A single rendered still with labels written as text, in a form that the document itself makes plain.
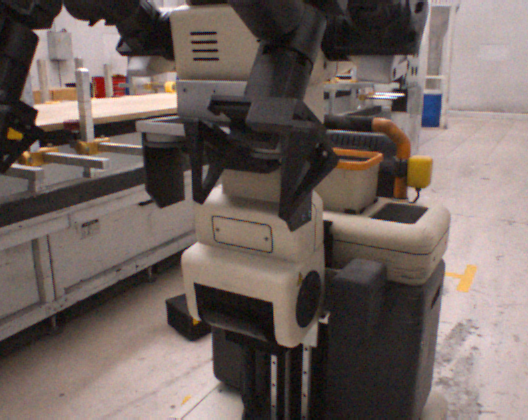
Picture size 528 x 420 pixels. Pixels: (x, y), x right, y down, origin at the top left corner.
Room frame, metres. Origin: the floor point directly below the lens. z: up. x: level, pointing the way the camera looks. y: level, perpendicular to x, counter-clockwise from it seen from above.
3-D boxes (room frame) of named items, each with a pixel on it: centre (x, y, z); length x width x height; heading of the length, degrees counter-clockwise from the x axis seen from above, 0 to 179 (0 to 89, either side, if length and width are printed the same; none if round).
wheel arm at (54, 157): (1.73, 0.68, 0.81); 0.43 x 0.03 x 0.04; 61
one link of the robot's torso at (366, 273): (0.90, -0.06, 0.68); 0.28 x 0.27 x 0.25; 60
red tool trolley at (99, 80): (11.13, 3.12, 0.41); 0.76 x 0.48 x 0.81; 158
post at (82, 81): (1.95, 0.65, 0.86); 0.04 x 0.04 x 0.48; 61
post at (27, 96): (1.73, 0.78, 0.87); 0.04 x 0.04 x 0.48; 61
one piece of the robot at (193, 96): (0.82, 0.05, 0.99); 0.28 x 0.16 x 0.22; 60
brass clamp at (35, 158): (1.75, 0.76, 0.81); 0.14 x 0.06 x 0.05; 151
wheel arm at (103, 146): (1.95, 0.56, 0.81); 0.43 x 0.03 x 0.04; 61
